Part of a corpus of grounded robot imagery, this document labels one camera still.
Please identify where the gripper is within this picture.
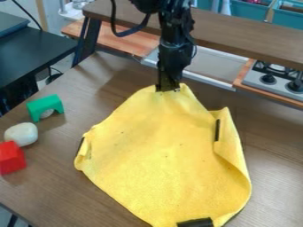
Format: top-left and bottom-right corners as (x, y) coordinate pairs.
(155, 43), (198, 93)

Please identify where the yellow cloth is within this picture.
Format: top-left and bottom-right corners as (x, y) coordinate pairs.
(73, 82), (253, 227)

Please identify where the wooden table with black legs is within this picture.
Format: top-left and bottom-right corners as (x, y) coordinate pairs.
(71, 0), (303, 71)

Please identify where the teal plastic bin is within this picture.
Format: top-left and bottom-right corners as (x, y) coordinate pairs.
(270, 0), (303, 31)
(229, 0), (278, 22)

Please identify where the toy stove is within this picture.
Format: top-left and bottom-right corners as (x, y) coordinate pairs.
(240, 59), (303, 103)

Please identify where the small white toy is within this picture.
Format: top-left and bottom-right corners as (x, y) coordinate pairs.
(39, 108), (56, 120)

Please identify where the green arch block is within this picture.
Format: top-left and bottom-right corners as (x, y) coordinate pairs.
(25, 93), (66, 123)

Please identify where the white egg toy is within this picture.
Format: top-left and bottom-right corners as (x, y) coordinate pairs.
(2, 121), (41, 148)

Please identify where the red block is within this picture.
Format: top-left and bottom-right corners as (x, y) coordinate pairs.
(0, 140), (29, 176)

